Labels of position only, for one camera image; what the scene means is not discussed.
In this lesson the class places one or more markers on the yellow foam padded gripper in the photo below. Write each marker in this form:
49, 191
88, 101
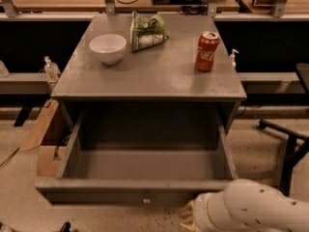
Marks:
200, 214

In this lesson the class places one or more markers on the grey top drawer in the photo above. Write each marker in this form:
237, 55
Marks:
138, 155

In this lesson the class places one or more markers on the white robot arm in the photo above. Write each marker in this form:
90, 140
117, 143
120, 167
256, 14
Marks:
245, 204

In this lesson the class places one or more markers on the grey drawer cabinet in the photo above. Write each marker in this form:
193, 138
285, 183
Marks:
162, 72

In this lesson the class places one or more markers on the brown cardboard box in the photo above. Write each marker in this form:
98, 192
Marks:
48, 135

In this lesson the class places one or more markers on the white pump dispenser bottle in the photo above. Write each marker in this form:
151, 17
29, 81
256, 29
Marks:
233, 58

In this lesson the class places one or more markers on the red cola can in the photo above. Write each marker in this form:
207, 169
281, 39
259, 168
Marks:
207, 45

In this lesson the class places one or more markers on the white ceramic bowl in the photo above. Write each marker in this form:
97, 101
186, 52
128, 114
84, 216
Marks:
108, 48

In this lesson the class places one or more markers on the green chip bag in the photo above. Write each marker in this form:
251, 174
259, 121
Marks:
146, 32

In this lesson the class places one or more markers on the clear sanitizer bottle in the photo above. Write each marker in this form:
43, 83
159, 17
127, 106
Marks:
51, 69

